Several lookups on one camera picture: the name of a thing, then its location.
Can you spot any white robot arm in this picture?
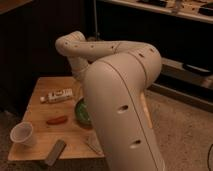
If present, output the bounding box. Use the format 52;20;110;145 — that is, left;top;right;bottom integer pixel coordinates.
55;31;166;171

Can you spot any orange carrot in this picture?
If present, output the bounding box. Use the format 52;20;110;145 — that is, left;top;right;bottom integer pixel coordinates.
46;115;68;125

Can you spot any beige sponge pad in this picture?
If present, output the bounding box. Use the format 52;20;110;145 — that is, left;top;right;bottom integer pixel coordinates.
86;133;103;155

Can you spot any upper shelf with items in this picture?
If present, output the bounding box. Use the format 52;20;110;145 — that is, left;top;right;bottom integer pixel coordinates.
101;0;213;24

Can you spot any green ceramic bowl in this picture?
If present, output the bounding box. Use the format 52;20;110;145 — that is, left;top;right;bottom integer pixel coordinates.
74;98;91;126

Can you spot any white plastic bottle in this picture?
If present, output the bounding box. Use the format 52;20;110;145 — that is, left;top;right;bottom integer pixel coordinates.
40;88;73;103

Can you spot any white plastic cup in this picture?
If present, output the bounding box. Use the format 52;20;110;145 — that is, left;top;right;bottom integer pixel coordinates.
10;122;37;147

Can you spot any vertical metal pole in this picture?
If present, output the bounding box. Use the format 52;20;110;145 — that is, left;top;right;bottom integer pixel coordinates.
93;0;100;40

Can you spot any grey rectangular block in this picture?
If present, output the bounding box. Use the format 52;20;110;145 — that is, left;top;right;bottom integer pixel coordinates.
44;140;66;166

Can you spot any wooden table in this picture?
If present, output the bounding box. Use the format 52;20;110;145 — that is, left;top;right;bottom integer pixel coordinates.
8;76;102;161

